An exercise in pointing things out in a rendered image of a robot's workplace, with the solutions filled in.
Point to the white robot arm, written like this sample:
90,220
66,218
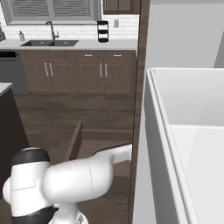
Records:
73,178

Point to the brown open drawer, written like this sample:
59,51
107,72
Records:
75,140

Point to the tall brown cabinet panel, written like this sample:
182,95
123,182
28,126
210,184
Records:
139,87

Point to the brown base cupboard run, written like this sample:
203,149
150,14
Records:
81,73

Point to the white fridge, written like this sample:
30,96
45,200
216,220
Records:
186,151

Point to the dark double sink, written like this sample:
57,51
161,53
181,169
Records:
49,43

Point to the dark metal tap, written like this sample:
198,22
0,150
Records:
52,30

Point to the dark brown island cupboard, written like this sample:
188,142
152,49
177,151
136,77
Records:
8,131

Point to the grey dishwasher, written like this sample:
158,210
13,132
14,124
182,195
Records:
11,73

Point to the grey soap dispenser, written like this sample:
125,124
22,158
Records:
21,36

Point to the grey window with blinds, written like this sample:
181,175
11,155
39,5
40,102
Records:
52,10

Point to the grey wall outlet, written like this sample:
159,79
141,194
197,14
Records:
116,23

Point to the brown wall cupboard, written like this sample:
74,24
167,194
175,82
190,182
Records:
121,6

